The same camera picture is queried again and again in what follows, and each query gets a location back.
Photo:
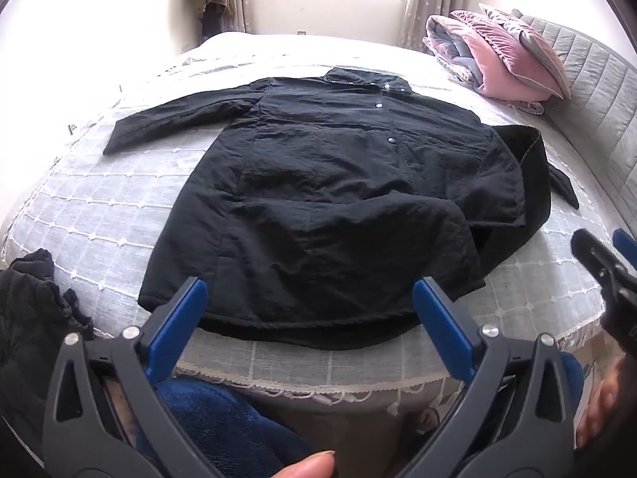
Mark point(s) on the checkered pillow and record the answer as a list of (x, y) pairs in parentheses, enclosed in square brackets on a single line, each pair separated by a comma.
[(530, 105)]

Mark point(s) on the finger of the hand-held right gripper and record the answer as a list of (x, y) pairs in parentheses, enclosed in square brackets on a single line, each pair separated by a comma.
[(589, 251), (626, 244)]

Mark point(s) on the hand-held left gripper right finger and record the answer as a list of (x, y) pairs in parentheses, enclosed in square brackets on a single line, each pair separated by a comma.
[(440, 328)]

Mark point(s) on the person's right hand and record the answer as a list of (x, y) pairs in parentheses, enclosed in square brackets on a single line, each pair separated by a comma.
[(599, 408)]

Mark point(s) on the pink velvet pillow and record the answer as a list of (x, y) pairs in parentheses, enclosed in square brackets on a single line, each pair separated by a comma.
[(502, 67)]

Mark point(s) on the person's left hand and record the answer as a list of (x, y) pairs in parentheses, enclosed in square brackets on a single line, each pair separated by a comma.
[(303, 465)]

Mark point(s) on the bed with white checked cover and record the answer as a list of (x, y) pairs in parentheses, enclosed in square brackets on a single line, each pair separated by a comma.
[(114, 194)]

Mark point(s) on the dark crumpled cloth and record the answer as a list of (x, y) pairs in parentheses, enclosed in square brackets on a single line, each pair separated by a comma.
[(30, 318)]

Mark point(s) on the grey padded headboard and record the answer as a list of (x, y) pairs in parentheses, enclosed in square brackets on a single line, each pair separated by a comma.
[(597, 84)]

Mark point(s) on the brown slipper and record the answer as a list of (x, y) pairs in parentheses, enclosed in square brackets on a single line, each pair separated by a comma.
[(425, 420)]

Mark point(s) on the folded pink grey quilt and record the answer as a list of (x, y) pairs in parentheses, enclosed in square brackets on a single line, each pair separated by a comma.
[(448, 42)]

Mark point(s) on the black jacket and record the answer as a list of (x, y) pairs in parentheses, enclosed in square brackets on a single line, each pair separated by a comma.
[(328, 199)]

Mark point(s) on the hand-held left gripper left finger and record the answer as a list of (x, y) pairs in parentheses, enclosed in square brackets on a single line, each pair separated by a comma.
[(181, 318)]

